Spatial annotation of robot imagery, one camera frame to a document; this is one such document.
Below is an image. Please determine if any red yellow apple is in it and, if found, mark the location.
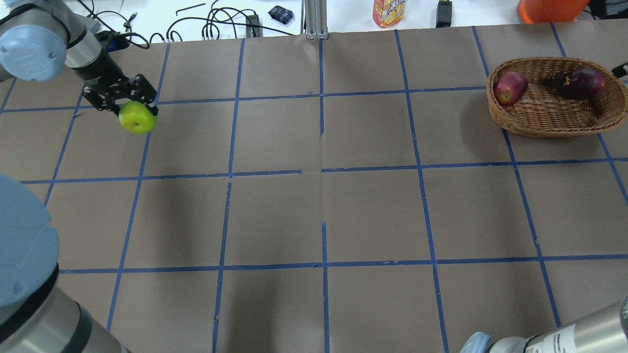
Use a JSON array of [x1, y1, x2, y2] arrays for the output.
[[493, 70, 528, 106]]

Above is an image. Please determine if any aluminium frame post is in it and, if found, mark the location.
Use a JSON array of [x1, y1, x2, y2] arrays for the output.
[[301, 0, 329, 40]]

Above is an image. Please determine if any dark red apple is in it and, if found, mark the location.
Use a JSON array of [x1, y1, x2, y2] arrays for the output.
[[560, 68, 605, 99]]

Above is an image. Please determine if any green apple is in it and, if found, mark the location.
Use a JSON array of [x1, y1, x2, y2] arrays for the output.
[[118, 101, 157, 134]]

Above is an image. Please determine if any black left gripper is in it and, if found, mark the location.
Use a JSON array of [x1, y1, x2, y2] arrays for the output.
[[74, 56, 158, 116]]

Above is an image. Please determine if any wicker basket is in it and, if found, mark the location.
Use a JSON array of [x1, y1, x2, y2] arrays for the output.
[[486, 57, 628, 138]]

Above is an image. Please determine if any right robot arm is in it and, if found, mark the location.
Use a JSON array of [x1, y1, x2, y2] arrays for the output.
[[461, 298, 628, 353]]

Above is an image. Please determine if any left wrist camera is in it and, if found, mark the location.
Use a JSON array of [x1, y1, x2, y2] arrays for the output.
[[95, 30, 131, 53]]

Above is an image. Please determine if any black power adapter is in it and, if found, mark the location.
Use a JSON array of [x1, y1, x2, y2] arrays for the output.
[[435, 0, 453, 27]]

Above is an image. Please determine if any orange juice bottle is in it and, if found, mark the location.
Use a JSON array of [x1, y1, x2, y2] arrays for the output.
[[372, 0, 407, 28]]

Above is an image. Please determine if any orange bucket with grey lid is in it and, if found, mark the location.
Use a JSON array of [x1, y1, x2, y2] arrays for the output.
[[516, 0, 590, 23]]

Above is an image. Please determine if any dark blue pouch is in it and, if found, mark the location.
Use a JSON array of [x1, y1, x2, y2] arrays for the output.
[[268, 6, 294, 25]]

